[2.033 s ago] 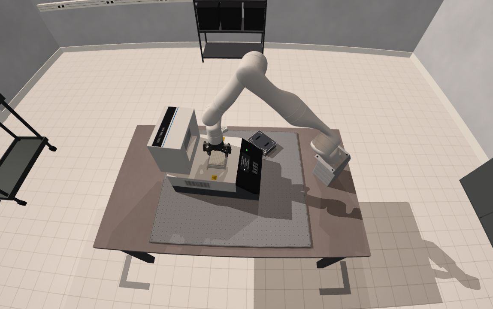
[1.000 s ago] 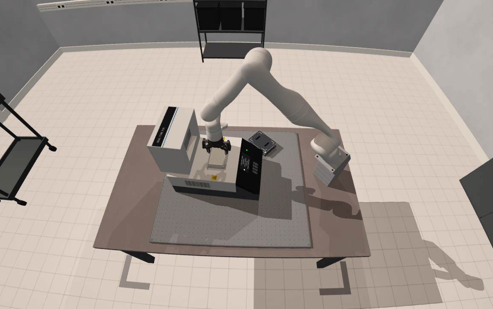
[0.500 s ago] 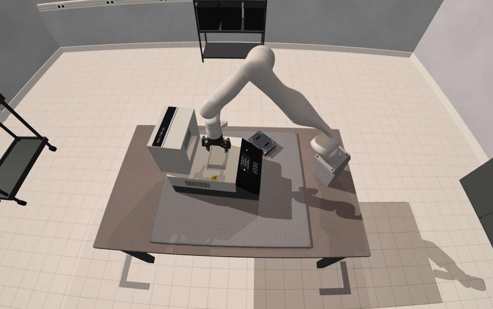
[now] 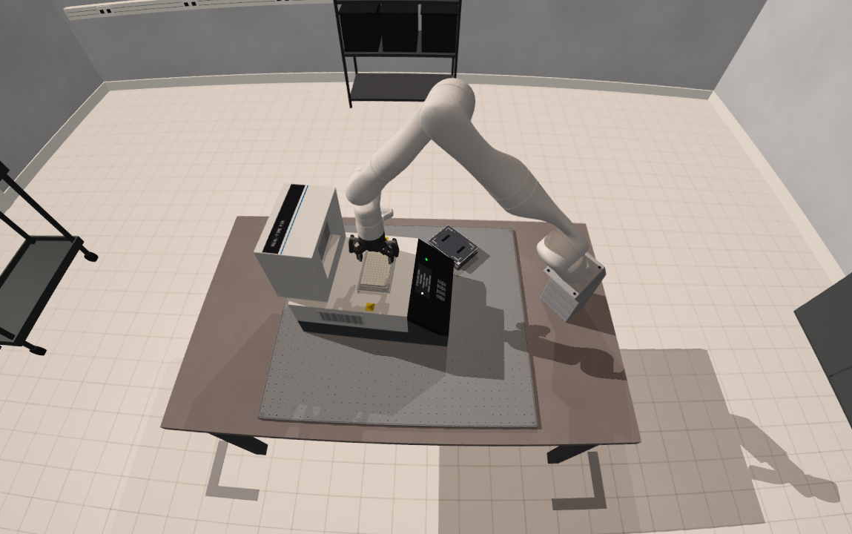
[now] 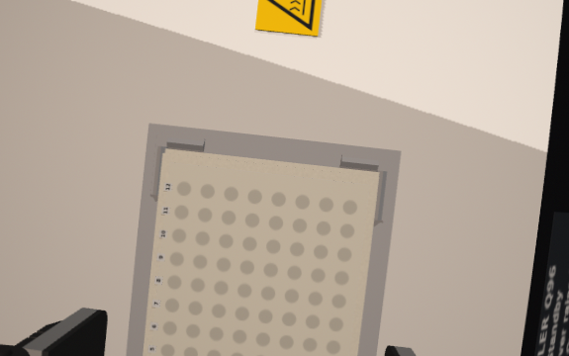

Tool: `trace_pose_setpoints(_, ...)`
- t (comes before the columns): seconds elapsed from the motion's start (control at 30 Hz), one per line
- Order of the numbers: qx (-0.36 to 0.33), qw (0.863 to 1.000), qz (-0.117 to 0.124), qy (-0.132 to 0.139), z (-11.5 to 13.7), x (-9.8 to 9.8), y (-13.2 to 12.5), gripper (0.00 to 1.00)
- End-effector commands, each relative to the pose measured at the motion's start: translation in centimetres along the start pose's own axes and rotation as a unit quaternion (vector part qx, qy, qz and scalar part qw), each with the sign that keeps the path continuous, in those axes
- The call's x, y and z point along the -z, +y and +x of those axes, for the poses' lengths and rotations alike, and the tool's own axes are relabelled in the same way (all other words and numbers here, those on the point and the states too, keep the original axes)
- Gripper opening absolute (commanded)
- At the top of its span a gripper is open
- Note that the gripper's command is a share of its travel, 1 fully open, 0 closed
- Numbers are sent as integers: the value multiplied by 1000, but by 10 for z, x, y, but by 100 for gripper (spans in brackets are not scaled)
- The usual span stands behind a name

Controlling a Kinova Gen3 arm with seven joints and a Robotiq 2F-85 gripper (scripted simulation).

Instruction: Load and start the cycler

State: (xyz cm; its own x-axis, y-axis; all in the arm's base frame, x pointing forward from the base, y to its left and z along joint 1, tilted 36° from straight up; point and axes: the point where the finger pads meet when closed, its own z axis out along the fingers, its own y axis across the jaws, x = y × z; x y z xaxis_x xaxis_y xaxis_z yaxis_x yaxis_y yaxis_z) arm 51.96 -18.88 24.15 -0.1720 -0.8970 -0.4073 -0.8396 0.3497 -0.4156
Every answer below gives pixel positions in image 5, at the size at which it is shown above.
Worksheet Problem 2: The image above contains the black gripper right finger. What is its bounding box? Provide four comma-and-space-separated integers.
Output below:
384, 345, 416, 356

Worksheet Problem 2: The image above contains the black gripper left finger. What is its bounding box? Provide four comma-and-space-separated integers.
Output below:
0, 308, 108, 356

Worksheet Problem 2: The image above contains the white benchtop machine with dark base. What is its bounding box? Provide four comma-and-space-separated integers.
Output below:
0, 0, 569, 356

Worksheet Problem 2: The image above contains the cream pcr plate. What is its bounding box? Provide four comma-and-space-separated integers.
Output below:
142, 148, 379, 356

